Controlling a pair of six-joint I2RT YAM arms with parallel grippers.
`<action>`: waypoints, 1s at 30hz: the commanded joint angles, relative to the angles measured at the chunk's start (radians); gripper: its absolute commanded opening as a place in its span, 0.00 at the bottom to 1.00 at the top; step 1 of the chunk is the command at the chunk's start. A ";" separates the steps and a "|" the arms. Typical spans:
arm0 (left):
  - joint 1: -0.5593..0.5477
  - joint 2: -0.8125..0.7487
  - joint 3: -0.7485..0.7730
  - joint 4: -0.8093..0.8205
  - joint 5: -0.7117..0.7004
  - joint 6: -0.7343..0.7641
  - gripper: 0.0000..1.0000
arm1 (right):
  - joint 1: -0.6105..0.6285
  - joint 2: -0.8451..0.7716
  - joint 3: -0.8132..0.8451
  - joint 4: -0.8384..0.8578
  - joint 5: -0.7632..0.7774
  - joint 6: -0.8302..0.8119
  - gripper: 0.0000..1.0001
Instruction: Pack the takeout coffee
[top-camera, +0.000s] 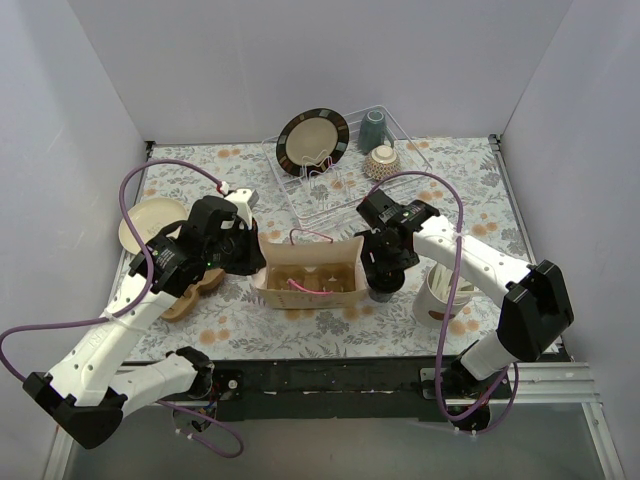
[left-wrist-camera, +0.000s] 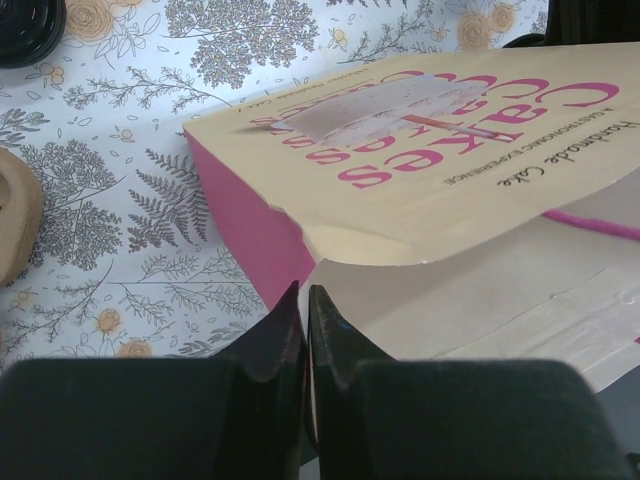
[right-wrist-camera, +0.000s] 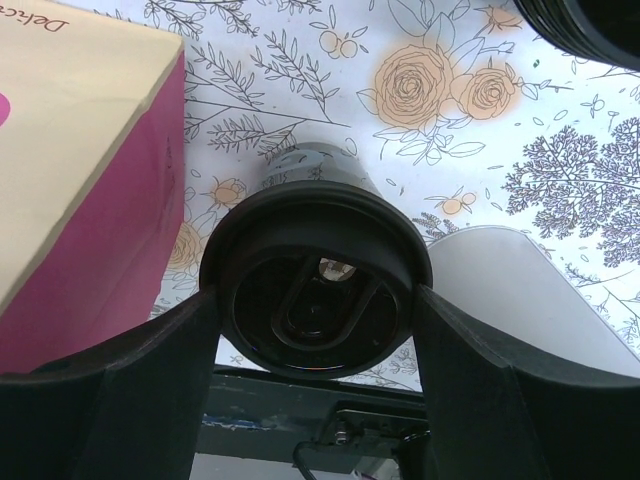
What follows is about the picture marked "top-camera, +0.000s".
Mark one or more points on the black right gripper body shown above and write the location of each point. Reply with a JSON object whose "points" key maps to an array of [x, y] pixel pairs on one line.
{"points": [[382, 261]]}

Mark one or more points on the white cup with stirrers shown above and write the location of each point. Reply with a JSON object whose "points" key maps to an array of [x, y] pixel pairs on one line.
{"points": [[430, 303]]}

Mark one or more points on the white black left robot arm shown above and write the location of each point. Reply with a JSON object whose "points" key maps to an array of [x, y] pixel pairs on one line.
{"points": [[85, 393]]}

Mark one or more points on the grey green mug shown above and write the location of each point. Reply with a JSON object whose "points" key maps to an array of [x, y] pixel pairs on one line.
{"points": [[374, 132]]}

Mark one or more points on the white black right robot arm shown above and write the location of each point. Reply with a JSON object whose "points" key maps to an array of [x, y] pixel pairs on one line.
{"points": [[534, 304]]}

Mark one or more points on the white wire dish rack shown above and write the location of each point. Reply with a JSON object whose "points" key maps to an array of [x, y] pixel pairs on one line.
{"points": [[325, 201]]}

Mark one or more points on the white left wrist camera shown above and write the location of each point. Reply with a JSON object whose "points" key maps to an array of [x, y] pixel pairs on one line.
{"points": [[245, 200]]}

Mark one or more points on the dark rimmed plate in rack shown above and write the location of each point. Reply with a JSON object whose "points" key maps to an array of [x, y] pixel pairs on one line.
{"points": [[312, 142]]}

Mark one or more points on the paper bag pink handles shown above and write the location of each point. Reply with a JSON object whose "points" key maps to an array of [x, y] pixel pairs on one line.
{"points": [[312, 275]]}

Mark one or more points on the aluminium frame rail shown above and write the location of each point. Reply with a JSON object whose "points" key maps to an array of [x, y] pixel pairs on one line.
{"points": [[328, 435]]}

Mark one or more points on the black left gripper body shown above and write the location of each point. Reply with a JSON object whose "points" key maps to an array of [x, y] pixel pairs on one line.
{"points": [[247, 252]]}

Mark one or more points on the cream plate on table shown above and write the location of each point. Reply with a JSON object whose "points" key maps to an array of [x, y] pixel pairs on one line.
{"points": [[149, 217]]}

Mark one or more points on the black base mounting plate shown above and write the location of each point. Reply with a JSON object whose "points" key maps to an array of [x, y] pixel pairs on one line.
{"points": [[374, 387]]}

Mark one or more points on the brown cardboard cup carrier stack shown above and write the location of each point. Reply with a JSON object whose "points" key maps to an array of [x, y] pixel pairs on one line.
{"points": [[188, 301]]}

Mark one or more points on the patterned ceramic bowl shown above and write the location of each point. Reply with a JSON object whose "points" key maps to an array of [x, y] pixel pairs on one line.
{"points": [[381, 162]]}

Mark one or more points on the dark translucent takeout cup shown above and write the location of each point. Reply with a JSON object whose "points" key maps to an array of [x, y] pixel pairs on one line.
{"points": [[380, 296]]}

